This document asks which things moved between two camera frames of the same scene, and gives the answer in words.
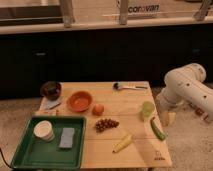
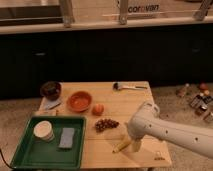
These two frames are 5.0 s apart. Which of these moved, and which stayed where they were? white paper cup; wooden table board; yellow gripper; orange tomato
Moved: yellow gripper
Stayed: white paper cup; orange tomato; wooden table board
